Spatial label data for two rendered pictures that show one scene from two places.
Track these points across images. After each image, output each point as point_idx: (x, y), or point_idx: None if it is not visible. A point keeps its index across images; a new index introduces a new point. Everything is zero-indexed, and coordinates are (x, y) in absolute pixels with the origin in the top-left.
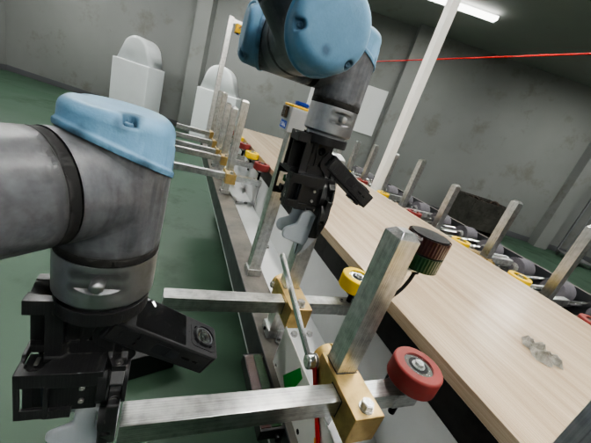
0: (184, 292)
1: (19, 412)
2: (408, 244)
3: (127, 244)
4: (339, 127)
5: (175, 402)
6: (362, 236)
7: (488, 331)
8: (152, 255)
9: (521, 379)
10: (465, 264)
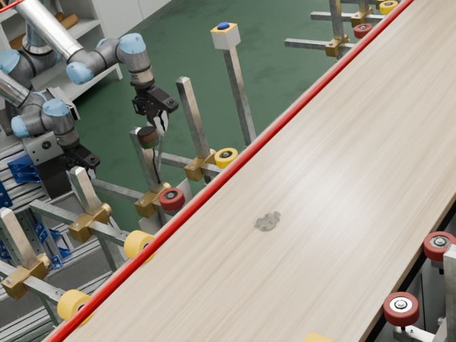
0: (153, 151)
1: (64, 167)
2: (132, 134)
3: (58, 131)
4: (134, 80)
5: (102, 182)
6: (308, 124)
7: (256, 202)
8: (66, 133)
9: (217, 220)
10: (400, 161)
